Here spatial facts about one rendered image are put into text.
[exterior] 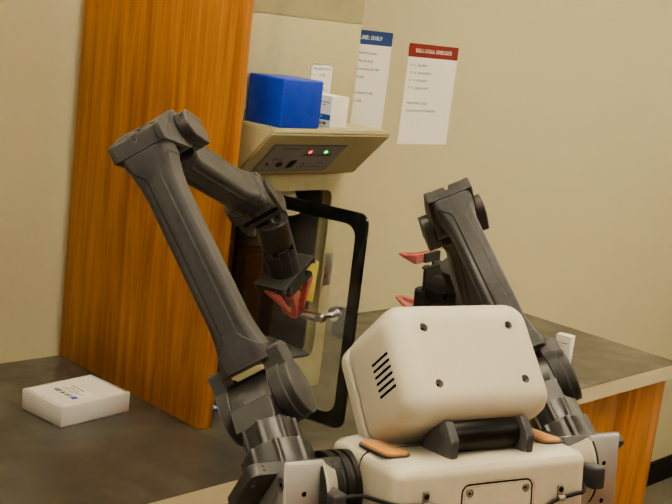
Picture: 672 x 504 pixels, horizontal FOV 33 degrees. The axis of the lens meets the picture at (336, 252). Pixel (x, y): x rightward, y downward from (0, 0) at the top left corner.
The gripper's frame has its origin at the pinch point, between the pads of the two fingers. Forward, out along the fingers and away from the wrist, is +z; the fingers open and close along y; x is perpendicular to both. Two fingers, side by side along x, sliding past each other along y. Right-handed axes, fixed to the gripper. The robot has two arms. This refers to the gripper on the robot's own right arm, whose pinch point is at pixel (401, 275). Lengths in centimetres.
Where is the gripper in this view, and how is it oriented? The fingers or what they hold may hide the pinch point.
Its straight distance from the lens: 237.8
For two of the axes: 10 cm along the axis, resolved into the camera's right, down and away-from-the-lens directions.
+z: -7.0, -2.6, 6.6
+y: 0.6, -9.5, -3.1
